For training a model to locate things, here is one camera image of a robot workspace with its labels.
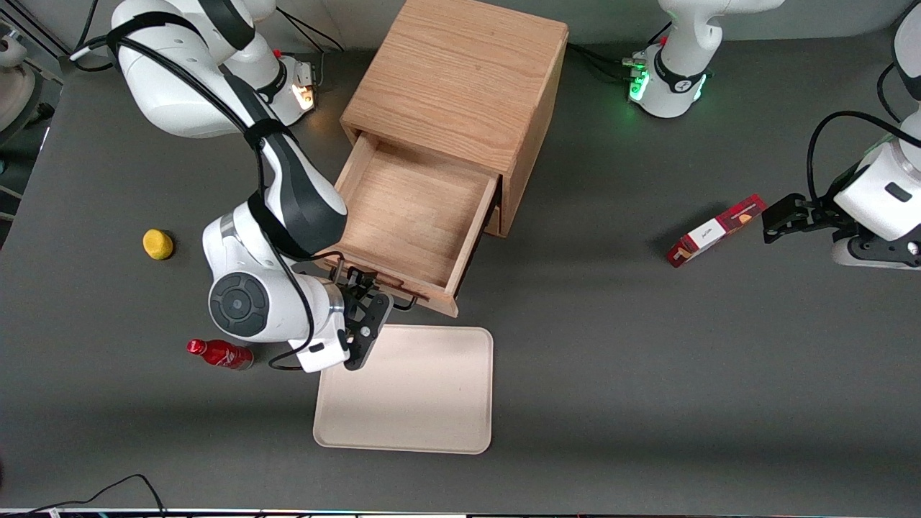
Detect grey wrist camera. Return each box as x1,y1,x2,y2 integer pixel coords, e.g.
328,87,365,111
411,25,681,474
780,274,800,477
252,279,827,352
832,232,921,271

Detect short black arm cable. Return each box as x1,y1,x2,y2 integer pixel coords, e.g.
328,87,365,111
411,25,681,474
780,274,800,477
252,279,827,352
876,63,904,123

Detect red white snack box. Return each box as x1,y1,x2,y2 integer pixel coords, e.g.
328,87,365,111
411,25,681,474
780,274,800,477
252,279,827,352
666,194,768,268

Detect red soda bottle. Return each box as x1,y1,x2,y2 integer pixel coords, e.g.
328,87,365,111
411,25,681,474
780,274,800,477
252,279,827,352
186,339,255,371

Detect beige plastic tray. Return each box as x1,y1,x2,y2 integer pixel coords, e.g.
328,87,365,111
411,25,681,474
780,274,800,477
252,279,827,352
313,325,494,455

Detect beige round stand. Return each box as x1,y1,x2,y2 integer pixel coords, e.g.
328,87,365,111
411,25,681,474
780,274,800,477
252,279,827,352
0,37,37,134

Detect oak wooden cabinet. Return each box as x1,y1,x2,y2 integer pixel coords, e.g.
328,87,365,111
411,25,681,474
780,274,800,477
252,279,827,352
340,0,569,238

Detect oak wooden drawer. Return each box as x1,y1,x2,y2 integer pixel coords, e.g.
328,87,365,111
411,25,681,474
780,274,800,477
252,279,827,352
317,132,502,319

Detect black base cables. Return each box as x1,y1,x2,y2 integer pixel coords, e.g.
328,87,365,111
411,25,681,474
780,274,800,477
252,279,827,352
277,7,345,53
568,22,673,83

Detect long black arm cable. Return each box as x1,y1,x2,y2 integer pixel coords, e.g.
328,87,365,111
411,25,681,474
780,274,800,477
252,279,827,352
806,110,921,202

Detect yellow lemon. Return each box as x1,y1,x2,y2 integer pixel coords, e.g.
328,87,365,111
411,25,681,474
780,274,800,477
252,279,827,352
142,229,174,260

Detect thin black floor cable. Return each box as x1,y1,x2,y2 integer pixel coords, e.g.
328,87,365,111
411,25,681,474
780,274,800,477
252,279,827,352
22,473,168,518

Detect black wire drawer handle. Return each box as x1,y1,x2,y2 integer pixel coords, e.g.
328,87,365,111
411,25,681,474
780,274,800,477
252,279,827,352
322,252,419,312

